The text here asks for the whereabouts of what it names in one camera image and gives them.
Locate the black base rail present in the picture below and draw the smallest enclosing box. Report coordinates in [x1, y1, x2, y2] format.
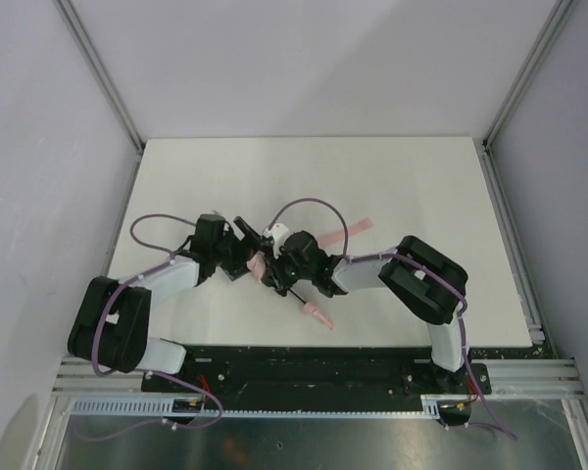
[80, 342, 491, 412]

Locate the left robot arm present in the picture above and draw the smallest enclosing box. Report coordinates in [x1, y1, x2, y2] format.
[67, 214, 261, 375]

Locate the aluminium frame post left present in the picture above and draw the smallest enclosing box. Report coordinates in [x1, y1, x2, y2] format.
[53, 0, 145, 155]

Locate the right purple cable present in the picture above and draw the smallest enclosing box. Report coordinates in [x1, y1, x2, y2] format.
[269, 197, 518, 441]

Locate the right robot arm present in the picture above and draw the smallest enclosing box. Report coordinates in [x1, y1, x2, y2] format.
[259, 231, 468, 374]

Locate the aluminium frame post right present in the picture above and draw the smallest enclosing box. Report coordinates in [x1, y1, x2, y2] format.
[482, 0, 578, 152]

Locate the pink folding umbrella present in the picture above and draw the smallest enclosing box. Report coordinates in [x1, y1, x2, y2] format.
[247, 218, 373, 329]

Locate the aluminium frame post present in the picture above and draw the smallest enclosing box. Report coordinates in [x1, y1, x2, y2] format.
[482, 0, 578, 152]
[53, 0, 145, 155]

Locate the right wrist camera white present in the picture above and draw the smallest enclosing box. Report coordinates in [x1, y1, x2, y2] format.
[263, 222, 291, 259]

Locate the grey cable duct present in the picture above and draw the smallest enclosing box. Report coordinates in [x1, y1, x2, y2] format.
[70, 397, 457, 421]

